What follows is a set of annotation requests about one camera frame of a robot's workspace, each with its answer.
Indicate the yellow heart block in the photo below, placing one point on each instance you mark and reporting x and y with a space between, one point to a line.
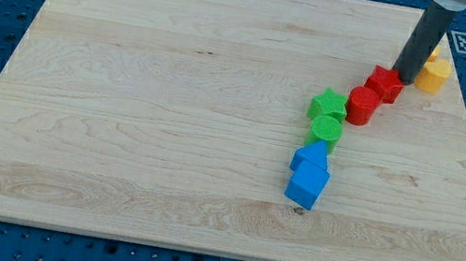
433 76

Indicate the blue triangle block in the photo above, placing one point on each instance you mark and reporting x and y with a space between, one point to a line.
315 153

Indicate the wooden board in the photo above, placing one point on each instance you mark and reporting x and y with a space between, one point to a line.
173 122

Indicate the blue cube block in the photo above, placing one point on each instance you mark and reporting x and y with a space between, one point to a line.
306 184

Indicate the green cylinder block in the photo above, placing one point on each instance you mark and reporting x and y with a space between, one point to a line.
327 129

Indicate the green star block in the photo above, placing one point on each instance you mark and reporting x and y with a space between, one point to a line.
329 103

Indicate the red cylinder block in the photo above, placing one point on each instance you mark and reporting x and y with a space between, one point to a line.
362 103

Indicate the red star block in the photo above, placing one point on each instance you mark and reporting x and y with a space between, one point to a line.
386 83

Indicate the yellow block behind rod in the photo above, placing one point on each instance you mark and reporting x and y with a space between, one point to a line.
434 54

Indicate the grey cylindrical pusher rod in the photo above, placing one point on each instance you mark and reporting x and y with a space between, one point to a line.
425 37

